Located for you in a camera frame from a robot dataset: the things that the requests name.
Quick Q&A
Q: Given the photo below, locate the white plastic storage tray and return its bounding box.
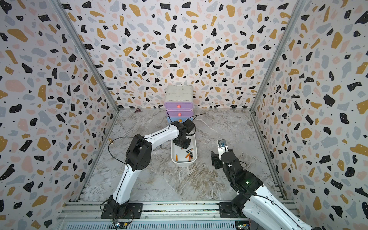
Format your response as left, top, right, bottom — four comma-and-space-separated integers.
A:
171, 135, 198, 167

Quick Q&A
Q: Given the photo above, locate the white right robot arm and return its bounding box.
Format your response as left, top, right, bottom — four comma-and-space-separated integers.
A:
211, 149, 313, 230

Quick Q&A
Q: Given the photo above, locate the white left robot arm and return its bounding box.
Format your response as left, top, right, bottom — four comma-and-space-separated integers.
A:
106, 119, 195, 217

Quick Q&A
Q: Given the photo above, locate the pastel mini drawer cabinet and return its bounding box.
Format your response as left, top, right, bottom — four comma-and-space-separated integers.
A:
164, 85, 194, 123

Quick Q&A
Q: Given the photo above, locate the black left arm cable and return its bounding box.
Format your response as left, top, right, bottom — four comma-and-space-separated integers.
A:
107, 113, 206, 167

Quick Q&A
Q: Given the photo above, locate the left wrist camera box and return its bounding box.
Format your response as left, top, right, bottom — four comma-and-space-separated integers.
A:
183, 119, 196, 137

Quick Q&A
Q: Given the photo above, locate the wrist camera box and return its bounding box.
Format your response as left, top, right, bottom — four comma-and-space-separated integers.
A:
183, 119, 196, 137
218, 139, 229, 160

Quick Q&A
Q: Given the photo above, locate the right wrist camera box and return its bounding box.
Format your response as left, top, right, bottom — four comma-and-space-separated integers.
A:
218, 139, 229, 160

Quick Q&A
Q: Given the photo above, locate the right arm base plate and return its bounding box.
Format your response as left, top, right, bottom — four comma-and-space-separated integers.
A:
218, 202, 246, 218

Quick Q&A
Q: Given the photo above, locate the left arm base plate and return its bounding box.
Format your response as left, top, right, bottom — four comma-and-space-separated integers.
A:
101, 203, 143, 219

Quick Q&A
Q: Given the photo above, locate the aluminium front rail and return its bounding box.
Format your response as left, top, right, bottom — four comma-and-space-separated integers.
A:
56, 201, 258, 230

